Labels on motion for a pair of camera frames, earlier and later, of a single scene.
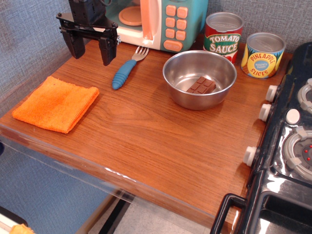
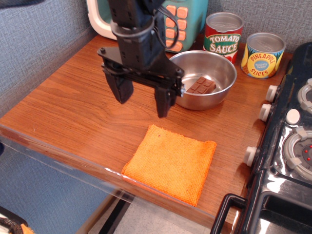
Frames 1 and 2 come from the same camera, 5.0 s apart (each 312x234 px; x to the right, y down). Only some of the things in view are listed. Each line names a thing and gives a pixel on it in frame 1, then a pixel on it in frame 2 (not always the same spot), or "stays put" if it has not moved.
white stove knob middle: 264,111 stays put
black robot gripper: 88,17 -> 140,58
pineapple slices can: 262,54 stays put
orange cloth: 57,105 -> 170,165
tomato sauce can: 223,32 stays put
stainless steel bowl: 198,79 stays put
